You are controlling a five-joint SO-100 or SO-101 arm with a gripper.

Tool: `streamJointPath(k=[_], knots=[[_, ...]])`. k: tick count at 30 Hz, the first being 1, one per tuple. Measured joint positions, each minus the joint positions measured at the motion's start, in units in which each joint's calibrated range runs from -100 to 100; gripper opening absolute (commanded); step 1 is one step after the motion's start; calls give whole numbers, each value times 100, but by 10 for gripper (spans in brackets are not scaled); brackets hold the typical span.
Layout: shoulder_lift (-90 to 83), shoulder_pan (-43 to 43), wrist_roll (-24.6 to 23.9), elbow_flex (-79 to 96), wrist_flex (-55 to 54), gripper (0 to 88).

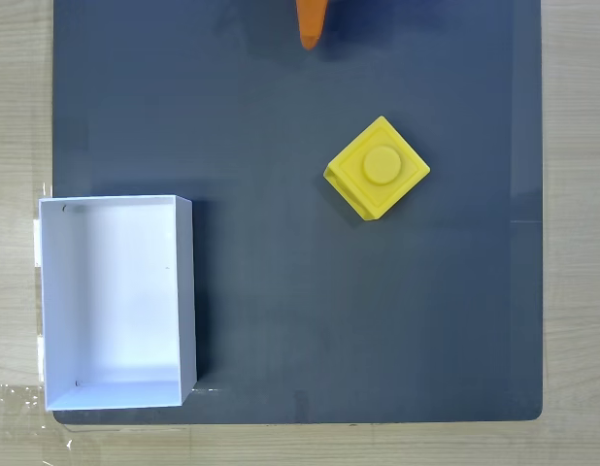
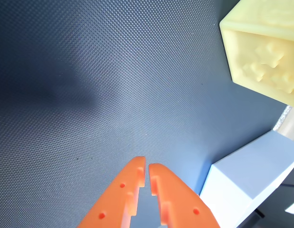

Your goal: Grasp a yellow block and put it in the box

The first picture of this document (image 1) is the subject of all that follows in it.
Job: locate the yellow toy block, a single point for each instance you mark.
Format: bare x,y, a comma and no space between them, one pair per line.
377,167

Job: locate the white open cardboard box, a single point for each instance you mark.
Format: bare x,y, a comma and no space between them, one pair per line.
115,301

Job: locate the dark grey table mat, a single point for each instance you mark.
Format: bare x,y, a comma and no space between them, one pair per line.
329,301

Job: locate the clear adhesive tape piece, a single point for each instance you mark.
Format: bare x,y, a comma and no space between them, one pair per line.
18,403

